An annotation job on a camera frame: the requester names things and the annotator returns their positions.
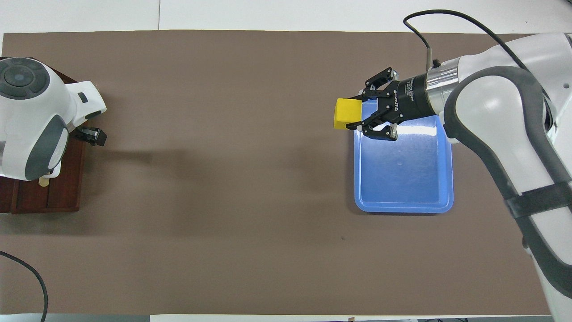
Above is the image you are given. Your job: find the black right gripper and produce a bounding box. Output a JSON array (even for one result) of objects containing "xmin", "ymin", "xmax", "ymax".
[{"xmin": 345, "ymin": 67, "xmax": 433, "ymax": 142}]

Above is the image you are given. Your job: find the yellow cube block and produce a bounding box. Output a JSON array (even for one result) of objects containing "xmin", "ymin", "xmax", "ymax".
[{"xmin": 333, "ymin": 98, "xmax": 364, "ymax": 131}]

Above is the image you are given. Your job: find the blue plastic tray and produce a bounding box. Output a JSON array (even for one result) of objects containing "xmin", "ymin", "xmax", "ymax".
[{"xmin": 354, "ymin": 92, "xmax": 454, "ymax": 214}]

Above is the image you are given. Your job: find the dark wooden cabinet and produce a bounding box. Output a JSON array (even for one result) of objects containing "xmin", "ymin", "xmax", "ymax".
[{"xmin": 0, "ymin": 57, "xmax": 92, "ymax": 214}]

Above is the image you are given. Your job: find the brown paper table mat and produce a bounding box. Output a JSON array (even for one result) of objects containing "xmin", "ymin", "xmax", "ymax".
[{"xmin": 0, "ymin": 30, "xmax": 569, "ymax": 316}]

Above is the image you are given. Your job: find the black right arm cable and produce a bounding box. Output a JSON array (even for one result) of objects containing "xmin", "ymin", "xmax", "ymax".
[{"xmin": 403, "ymin": 10, "xmax": 532, "ymax": 72}]

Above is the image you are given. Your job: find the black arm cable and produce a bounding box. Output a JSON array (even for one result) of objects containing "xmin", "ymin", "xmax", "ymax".
[
  {"xmin": 0, "ymin": 250, "xmax": 48, "ymax": 322},
  {"xmin": 403, "ymin": 10, "xmax": 532, "ymax": 72}
]

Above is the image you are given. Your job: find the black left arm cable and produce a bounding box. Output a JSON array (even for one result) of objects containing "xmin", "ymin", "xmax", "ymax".
[{"xmin": 0, "ymin": 250, "xmax": 48, "ymax": 322}]

